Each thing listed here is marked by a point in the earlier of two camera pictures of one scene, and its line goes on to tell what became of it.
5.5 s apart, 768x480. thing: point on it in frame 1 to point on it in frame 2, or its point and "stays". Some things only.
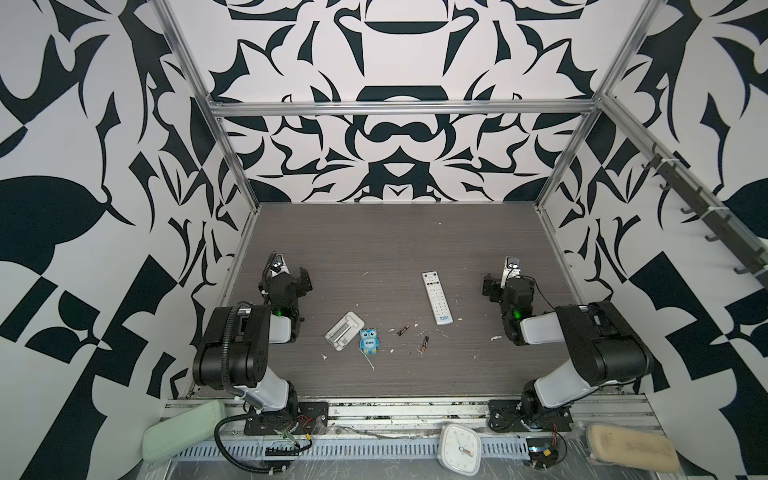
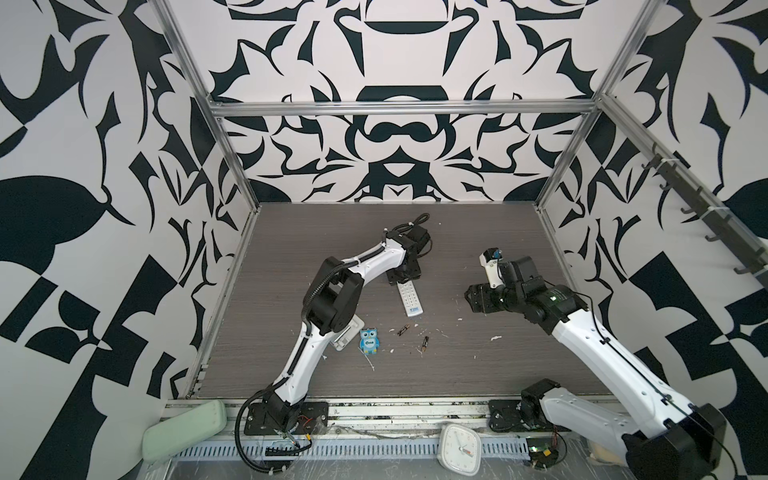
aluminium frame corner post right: (641, 24) stays
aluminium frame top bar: (359, 108) stays
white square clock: (459, 449) stays
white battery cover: (340, 334) stays
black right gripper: (495, 286) to (480, 292)
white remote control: (437, 297) to (410, 298)
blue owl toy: (369, 340) stays
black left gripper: (300, 284) to (395, 277)
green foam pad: (181, 430) stays
